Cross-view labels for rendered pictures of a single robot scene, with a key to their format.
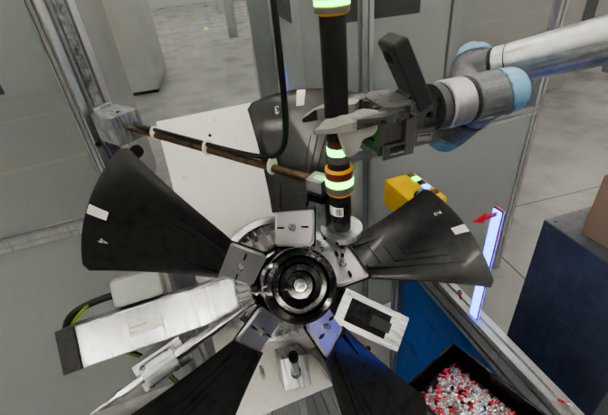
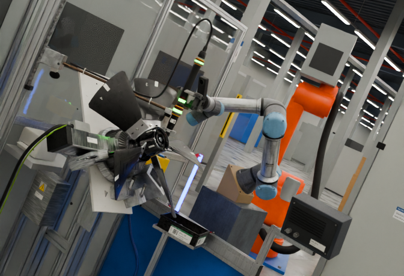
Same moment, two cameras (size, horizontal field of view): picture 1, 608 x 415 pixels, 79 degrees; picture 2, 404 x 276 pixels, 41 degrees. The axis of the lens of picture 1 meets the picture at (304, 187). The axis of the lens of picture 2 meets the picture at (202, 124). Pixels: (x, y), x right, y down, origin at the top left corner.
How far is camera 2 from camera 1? 2.09 m
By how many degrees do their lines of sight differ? 46
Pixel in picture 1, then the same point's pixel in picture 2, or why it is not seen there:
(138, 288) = (84, 127)
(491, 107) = (216, 109)
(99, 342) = (79, 138)
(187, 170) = (88, 94)
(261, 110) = (140, 82)
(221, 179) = not seen: hidden behind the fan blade
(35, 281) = not seen: outside the picture
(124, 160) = (122, 74)
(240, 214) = (103, 123)
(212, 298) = (111, 143)
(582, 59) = (235, 107)
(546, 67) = (226, 107)
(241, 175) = not seen: hidden behind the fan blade
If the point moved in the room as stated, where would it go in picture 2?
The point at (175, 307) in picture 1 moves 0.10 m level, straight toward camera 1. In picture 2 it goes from (101, 139) to (119, 149)
